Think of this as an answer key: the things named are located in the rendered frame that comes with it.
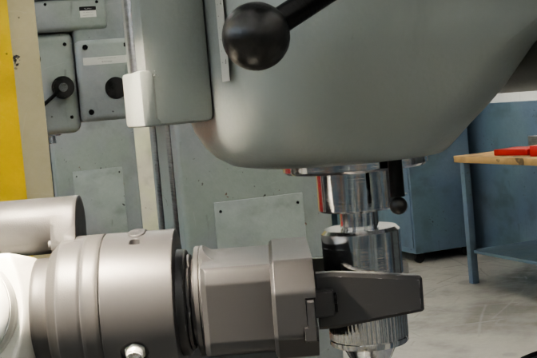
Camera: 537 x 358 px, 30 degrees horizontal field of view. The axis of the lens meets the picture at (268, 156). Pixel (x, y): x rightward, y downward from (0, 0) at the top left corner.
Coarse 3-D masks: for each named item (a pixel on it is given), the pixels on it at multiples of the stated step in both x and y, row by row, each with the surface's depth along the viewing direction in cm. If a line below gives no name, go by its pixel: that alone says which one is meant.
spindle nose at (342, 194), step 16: (320, 176) 58; (336, 176) 57; (352, 176) 57; (368, 176) 57; (384, 176) 58; (320, 192) 58; (336, 192) 57; (352, 192) 57; (368, 192) 57; (384, 192) 58; (320, 208) 59; (336, 208) 58; (352, 208) 57; (368, 208) 57; (384, 208) 57
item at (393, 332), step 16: (336, 256) 58; (352, 256) 57; (368, 256) 57; (384, 256) 58; (400, 256) 59; (400, 272) 59; (384, 320) 58; (400, 320) 58; (336, 336) 59; (352, 336) 58; (368, 336) 58; (384, 336) 58; (400, 336) 58
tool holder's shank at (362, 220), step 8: (344, 216) 59; (352, 216) 58; (360, 216) 58; (368, 216) 58; (376, 216) 59; (344, 224) 59; (352, 224) 58; (360, 224) 58; (368, 224) 58; (376, 224) 59
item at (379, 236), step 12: (336, 228) 60; (372, 228) 58; (384, 228) 58; (396, 228) 59; (324, 240) 59; (336, 240) 58; (348, 240) 57; (360, 240) 57; (372, 240) 57; (384, 240) 58; (396, 240) 58
